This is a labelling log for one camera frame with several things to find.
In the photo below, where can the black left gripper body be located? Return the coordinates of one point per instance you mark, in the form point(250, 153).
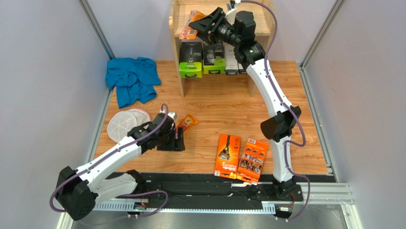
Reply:
point(167, 140)

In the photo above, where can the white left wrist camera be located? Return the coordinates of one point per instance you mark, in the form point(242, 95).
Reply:
point(169, 115)

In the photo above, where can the white Harry's razor box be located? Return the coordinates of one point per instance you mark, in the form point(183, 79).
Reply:
point(242, 69)

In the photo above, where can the green black razor box right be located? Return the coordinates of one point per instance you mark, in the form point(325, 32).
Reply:
point(213, 58)

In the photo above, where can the tall white razor box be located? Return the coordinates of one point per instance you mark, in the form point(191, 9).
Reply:
point(231, 64)

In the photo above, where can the orange Gillette Fusion5 razor box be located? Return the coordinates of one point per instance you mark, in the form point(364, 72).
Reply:
point(227, 156)

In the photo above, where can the white round mesh lid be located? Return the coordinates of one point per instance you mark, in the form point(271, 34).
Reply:
point(124, 121)

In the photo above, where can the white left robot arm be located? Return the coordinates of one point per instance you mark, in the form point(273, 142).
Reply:
point(79, 190)

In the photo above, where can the green black razor box left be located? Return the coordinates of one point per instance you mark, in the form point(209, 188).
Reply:
point(190, 63)

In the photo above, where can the long orange Bic razor bag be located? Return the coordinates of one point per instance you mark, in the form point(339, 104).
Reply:
point(190, 27)

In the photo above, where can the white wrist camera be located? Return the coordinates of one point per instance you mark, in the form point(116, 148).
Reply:
point(232, 10)
point(169, 115)

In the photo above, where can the green black razor box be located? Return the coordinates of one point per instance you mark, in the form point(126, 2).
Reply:
point(190, 63)
point(213, 58)

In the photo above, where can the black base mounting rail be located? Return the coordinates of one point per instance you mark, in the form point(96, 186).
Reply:
point(206, 193)

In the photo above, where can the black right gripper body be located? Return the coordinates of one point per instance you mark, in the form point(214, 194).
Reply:
point(211, 24)

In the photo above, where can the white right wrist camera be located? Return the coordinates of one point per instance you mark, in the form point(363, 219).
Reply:
point(232, 10)

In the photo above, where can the orange Gillette cartridge box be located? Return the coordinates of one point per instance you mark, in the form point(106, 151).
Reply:
point(252, 161)

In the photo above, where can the blue crumpled cloth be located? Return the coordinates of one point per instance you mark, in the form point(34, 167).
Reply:
point(133, 79)

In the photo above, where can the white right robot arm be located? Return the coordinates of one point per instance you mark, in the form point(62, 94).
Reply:
point(251, 55)

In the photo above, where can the wooden two-tier shelf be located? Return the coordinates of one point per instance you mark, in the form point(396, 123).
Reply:
point(253, 18)

